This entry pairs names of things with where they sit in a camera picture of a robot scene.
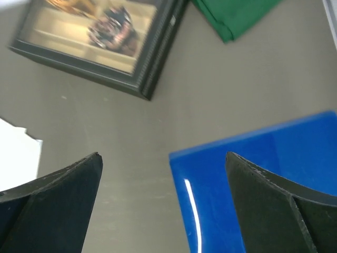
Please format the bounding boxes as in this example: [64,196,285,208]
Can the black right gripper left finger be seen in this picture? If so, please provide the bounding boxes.
[1,152,103,253]

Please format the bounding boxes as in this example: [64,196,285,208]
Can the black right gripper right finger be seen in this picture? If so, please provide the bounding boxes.
[225,152,336,252]

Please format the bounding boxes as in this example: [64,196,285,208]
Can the white printed paper stack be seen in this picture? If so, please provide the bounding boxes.
[1,119,43,191]

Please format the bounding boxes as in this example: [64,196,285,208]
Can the blue plastic folder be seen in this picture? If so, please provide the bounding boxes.
[169,111,336,252]

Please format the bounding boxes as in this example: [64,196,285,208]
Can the black compartment display box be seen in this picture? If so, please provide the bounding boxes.
[9,1,187,100]

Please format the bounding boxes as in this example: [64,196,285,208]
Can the green folded t-shirt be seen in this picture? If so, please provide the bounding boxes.
[193,0,280,43]

